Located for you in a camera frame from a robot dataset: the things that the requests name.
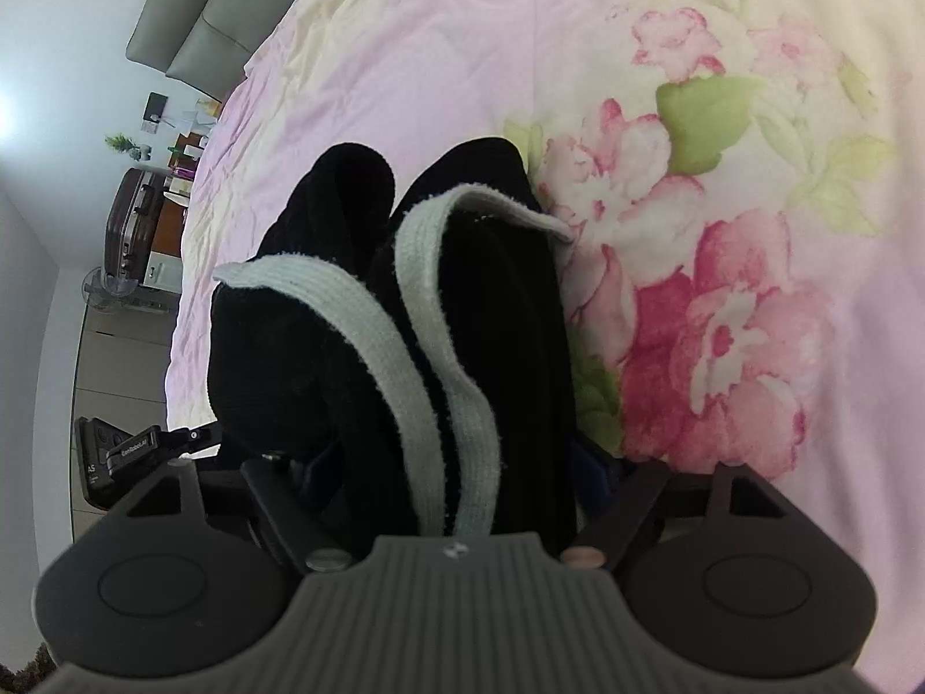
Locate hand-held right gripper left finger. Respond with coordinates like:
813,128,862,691
126,446,353,572

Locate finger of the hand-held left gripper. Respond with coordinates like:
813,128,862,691
155,423,225,461

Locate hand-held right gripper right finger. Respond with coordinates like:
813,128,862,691
562,440,787,572

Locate black pants with pale drawstring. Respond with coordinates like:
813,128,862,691
206,136,580,552

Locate white panelled cabinet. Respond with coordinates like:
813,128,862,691
140,252,182,313

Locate standing fan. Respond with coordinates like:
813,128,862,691
80,267,139,316

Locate wooden nightstand with white top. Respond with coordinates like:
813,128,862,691
148,126,218,265

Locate dark brown suitcase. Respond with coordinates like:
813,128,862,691
104,167,172,280

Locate brown shaggy rug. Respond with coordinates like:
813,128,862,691
0,640,60,694

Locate cluster of cosmetic bottles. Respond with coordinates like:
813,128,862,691
165,96,222,198

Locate small green potted plant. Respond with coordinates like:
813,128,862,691
104,133,153,161

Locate grey upholstered bed headboard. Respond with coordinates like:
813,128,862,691
125,0,335,99

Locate pink floral blanket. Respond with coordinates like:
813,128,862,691
163,0,925,694

